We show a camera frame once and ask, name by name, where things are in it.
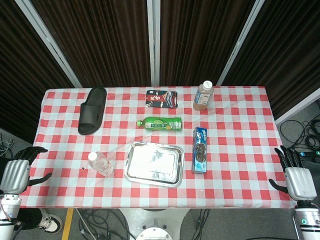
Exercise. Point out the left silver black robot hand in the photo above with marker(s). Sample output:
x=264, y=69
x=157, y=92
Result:
x=15, y=175

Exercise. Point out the transparent water bottle white cap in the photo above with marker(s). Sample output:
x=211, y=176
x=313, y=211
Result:
x=102, y=165

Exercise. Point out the blue cookie box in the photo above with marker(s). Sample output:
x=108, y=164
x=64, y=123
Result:
x=200, y=150

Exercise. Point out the white partition post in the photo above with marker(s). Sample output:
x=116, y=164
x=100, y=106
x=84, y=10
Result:
x=240, y=42
x=50, y=42
x=153, y=42

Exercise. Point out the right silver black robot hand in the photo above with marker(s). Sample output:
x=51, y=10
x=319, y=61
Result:
x=300, y=182

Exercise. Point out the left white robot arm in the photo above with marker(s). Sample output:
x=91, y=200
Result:
x=7, y=215

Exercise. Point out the black trouser leg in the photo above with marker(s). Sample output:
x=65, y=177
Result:
x=28, y=217

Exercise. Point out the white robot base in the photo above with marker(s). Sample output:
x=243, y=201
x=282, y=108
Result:
x=152, y=221

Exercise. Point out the blue-labelled drink bottle white cap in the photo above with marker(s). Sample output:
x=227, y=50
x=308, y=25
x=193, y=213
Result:
x=203, y=97

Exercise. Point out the green tea bottle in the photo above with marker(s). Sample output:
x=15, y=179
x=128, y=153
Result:
x=160, y=123

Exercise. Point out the stainless steel tray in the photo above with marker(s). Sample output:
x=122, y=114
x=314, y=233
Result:
x=153, y=163

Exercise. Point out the black white sneaker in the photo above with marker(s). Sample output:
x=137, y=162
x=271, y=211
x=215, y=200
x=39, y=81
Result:
x=51, y=224

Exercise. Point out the dark red snack packet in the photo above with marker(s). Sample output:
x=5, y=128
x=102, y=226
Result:
x=162, y=99

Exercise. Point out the red white checked tablecloth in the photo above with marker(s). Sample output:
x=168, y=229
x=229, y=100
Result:
x=237, y=155

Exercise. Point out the black rubber slipper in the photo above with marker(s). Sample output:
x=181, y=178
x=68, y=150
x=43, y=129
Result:
x=91, y=112

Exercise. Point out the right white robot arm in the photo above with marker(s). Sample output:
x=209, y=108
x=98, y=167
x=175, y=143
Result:
x=308, y=220

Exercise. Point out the black device with green lights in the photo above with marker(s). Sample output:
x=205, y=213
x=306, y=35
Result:
x=311, y=155

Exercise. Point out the white partition frame rail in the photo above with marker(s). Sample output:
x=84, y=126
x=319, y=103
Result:
x=297, y=107

